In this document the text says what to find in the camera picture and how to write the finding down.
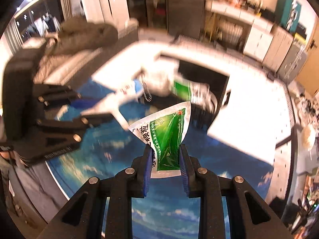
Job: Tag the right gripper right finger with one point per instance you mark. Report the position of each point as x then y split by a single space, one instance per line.
249 215

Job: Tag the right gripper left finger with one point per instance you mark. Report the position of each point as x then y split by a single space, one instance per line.
102 208

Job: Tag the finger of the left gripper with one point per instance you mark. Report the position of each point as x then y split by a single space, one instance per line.
53 96
69 134

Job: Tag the white plush doll blue hat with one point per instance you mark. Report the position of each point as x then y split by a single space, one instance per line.
146 85

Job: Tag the green white sachet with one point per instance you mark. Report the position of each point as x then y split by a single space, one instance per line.
197 93

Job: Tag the bed with grey mattress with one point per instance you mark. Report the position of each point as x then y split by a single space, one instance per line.
32 65

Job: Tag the blue sky desk mat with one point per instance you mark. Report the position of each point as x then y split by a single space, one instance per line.
165 211

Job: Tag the cream fluffy object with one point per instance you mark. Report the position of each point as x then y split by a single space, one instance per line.
308 137

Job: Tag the dark glass cabinet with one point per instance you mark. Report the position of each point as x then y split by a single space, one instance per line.
149 13

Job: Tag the black storage box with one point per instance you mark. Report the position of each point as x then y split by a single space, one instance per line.
186 69

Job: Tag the tan wooden door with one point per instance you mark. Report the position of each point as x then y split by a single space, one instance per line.
309 74

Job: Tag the grey refrigerator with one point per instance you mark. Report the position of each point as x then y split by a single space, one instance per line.
185 17

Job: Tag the silver suitcase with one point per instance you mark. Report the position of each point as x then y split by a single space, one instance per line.
293 62

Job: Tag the white drawer unit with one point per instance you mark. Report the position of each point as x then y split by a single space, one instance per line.
259 39

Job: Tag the white dressing desk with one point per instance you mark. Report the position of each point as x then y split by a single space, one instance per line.
240 15

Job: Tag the beige suitcase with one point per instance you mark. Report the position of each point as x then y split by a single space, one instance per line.
279 47

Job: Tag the woven laundry basket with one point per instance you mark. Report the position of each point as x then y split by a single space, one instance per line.
229 33

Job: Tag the teal suitcase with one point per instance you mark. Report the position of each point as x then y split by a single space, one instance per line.
287 14

